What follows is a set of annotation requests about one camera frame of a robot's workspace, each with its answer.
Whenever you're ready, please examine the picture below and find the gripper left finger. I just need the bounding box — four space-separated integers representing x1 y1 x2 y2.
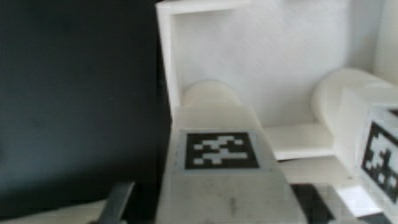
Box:
100 182 137 224

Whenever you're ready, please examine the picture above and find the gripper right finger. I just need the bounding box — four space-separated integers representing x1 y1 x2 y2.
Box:
292 184 334 224

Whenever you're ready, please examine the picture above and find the white chair leg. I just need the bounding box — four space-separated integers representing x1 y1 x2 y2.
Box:
155 81 308 224
313 69 398 224

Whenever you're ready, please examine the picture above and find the white chair seat part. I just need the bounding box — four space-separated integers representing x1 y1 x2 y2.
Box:
157 0 393 160

